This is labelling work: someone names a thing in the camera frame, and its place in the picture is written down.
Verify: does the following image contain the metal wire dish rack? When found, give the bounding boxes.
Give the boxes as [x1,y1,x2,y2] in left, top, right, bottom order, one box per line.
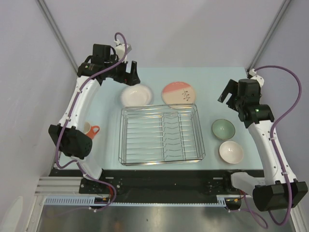
[118,103,206,166]

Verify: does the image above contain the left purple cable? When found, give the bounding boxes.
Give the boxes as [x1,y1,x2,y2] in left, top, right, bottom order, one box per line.
[55,32,127,213]

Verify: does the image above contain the white slotted cable duct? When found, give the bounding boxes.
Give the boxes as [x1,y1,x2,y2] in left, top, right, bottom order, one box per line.
[44,195,253,207]

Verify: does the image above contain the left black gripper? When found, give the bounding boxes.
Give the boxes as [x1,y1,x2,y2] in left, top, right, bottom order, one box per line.
[104,55,140,86]

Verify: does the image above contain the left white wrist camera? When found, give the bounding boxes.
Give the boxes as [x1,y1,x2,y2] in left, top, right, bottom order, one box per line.
[114,40,132,62]

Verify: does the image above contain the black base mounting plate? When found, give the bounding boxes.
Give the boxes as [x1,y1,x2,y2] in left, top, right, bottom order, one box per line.
[48,169,266,210]

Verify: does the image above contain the orange mug with handle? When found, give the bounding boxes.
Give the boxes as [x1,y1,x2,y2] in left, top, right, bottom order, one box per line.
[83,122,100,140]

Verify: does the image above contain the aluminium frame rail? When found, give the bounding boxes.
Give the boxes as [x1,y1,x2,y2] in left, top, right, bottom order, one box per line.
[35,177,82,196]

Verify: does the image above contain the purple cable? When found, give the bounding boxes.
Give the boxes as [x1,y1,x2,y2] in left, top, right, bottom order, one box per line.
[241,65,303,228]
[55,32,127,213]

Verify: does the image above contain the pink cream floral plate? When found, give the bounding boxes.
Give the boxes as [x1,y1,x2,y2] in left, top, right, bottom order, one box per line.
[161,82,196,108]

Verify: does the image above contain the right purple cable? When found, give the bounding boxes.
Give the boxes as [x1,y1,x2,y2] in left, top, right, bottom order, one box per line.
[241,65,303,228]

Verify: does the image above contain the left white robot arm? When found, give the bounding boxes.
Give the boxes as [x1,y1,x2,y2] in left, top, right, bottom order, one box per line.
[48,41,140,193]

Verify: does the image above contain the green ceramic bowl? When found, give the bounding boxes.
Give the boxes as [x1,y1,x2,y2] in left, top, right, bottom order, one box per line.
[211,119,236,141]

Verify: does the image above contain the white scalloped plate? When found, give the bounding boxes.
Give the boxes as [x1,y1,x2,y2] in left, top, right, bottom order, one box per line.
[120,84,153,107]

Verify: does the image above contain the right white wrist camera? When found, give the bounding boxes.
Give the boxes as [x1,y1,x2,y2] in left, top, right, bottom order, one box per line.
[248,69,265,87]

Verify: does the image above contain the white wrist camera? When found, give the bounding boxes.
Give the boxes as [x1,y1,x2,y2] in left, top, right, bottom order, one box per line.
[248,69,265,87]
[114,40,132,62]

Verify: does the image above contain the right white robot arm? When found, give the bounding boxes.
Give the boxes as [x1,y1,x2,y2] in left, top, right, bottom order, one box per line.
[218,78,308,212]

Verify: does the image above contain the white orange ceramic bowl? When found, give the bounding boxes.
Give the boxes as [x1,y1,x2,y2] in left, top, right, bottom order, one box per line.
[219,141,244,164]

